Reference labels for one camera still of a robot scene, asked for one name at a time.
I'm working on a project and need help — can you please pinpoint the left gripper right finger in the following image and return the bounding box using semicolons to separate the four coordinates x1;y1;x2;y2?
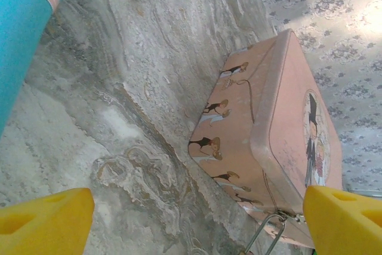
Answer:
302;185;382;255

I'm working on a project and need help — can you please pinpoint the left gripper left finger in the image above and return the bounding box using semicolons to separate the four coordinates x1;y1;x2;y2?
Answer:
0;187;96;255

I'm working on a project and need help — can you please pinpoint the pink cartoon tin box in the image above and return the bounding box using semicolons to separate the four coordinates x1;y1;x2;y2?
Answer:
187;27;344;250

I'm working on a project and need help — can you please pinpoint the turquoise tube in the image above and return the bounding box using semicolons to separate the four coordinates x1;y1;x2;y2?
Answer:
0;0;80;138

